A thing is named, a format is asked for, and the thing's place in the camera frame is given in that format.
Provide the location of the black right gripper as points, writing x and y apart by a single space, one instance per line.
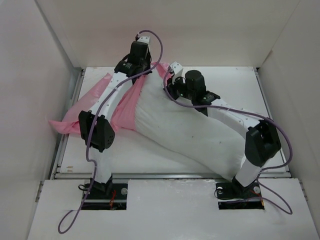
171 85

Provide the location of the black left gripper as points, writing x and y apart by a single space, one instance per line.
148 58

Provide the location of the white pillow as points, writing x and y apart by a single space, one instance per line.
187 131

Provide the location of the pink satin pillowcase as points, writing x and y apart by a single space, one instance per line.
125 100

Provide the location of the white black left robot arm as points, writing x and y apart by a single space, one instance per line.
95 123

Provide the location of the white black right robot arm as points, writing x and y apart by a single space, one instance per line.
262 141

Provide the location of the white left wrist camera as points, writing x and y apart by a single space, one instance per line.
143 39

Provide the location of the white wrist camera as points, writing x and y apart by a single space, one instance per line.
176 70
143 39

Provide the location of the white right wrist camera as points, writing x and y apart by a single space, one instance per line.
176 70

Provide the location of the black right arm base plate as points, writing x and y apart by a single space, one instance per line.
230 197

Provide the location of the aluminium front table rail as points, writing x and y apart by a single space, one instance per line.
141 176

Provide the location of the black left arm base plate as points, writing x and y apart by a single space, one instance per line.
114 199

